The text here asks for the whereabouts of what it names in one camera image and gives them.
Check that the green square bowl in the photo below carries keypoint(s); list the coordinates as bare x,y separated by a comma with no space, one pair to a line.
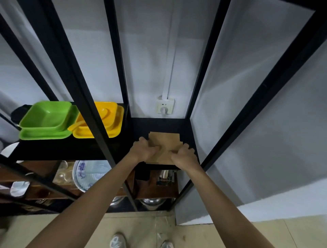
47,115

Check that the white cup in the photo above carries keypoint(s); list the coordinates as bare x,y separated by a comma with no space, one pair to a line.
19,188

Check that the person's white shoe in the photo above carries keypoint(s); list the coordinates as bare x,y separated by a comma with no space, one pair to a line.
118,241
166,244

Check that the clear glass cups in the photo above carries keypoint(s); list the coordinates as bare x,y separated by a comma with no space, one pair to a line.
63,173

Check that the yellow plastic spoon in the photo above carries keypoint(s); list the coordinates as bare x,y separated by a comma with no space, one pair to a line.
76,125

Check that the person's left forearm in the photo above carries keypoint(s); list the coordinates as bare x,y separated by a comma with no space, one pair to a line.
97,201

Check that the yellow square plate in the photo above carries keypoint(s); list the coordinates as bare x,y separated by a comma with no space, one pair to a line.
116,127

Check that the large steel pot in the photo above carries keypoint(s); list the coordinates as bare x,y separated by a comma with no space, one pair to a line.
152,203

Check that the person's right white shoe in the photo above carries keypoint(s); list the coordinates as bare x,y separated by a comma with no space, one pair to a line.
166,244

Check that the person's left fingers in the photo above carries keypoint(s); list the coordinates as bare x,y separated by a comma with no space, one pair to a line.
150,149

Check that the green square plate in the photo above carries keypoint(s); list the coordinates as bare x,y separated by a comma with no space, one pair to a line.
43,135

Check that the black container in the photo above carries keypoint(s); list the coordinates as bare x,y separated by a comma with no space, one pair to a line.
19,112

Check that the white wall socket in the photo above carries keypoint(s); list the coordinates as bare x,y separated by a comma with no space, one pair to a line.
165,103

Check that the brown cardboard piece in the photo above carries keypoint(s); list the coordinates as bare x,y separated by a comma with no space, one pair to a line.
164,144

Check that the white plug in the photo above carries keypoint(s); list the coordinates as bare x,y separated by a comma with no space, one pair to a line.
163,111

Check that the black metal shelf rack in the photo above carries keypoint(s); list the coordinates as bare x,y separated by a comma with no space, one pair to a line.
74,76

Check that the plain white plate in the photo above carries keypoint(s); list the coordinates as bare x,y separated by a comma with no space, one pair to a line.
10,149

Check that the person's right fingers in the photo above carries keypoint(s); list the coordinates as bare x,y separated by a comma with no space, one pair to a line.
178,153

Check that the person's left hand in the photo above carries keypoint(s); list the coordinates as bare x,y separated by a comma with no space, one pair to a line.
141,152

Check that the person's left white shoe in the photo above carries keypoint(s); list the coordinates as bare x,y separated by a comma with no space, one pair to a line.
118,241

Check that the blue patterned white plate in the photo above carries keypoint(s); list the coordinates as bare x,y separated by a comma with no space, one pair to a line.
89,173

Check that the person's right hand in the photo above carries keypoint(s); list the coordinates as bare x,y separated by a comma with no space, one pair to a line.
185,158

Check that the brown wooden shelf board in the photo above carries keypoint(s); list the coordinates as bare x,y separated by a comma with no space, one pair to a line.
153,191

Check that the yellow square bowl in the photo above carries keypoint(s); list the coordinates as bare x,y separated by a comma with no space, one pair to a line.
108,113

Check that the person's right forearm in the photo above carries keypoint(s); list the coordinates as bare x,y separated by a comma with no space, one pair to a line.
219,209

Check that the small steel pot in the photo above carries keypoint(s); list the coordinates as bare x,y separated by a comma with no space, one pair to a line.
116,201

